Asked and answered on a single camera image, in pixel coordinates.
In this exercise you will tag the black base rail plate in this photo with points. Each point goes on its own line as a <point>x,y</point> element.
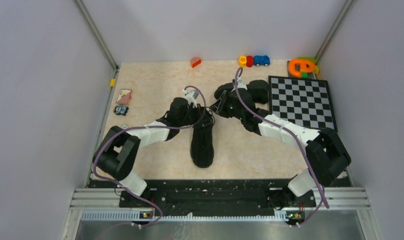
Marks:
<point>212,198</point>

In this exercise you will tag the pink triangle card box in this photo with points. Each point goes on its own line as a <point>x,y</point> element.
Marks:
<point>124,97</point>

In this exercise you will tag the black shoe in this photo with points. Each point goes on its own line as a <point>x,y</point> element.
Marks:
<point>258,90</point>
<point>201,147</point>

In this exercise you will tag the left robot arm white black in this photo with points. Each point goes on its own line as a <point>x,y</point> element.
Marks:
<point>117,153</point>

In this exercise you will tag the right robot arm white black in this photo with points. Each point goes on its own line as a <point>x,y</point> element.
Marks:
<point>324,152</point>

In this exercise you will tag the black white checkerboard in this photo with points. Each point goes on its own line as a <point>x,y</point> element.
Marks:
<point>304,102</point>

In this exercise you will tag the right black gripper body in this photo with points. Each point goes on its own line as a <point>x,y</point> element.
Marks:
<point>228,109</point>

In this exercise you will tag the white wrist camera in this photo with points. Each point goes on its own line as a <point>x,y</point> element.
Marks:
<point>191,96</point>
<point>240,84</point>

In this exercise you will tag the blue toy car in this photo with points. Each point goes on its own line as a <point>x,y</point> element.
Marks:
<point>261,60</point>

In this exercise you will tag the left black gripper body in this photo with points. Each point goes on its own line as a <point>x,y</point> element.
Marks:
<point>199,123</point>

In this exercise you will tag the yellow clip on rail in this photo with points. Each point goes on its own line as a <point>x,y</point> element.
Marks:
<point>112,83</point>

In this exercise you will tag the orange ring toy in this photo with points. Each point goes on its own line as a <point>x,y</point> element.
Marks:
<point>301,68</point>

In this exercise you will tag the yellow toy cylinder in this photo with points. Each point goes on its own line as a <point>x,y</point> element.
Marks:
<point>242,61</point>

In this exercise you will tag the small blue black toy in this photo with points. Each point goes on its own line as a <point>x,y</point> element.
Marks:
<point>121,110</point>

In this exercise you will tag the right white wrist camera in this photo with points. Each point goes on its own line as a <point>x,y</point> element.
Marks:
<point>240,84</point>

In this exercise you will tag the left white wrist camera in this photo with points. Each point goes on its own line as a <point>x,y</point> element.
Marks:
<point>191,96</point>

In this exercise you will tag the orange toy brick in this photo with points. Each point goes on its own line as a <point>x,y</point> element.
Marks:
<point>195,61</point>

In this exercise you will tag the red toy cylinder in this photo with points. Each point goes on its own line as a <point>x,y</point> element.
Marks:
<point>249,61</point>

